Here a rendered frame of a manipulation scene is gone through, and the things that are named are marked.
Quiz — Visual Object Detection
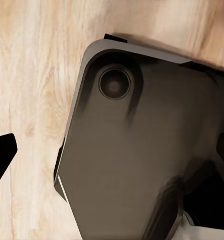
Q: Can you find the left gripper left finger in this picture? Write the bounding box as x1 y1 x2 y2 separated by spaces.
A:
0 133 18 180

